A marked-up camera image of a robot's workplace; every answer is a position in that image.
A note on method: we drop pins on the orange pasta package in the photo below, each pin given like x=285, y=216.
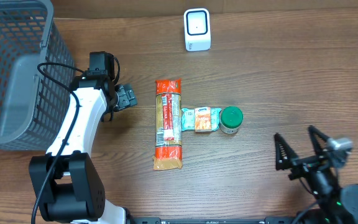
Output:
x=168, y=127

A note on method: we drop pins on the white barcode scanner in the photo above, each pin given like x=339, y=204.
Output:
x=197, y=29

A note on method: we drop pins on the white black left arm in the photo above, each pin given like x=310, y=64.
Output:
x=67, y=186

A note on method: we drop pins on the teal tissue pack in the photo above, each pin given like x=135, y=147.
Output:
x=188, y=119

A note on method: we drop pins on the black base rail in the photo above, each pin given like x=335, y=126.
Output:
x=157, y=220

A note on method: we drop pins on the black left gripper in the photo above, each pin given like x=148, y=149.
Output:
x=126, y=96

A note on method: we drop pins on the grey plastic basket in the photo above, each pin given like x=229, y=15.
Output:
x=36, y=66

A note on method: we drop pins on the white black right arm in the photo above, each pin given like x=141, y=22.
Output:
x=333, y=203

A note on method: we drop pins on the orange tissue pack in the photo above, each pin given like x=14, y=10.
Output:
x=203, y=119

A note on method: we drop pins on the green lid jar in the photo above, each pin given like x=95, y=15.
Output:
x=231, y=119

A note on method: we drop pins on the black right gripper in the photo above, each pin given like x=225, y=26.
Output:
x=303, y=163

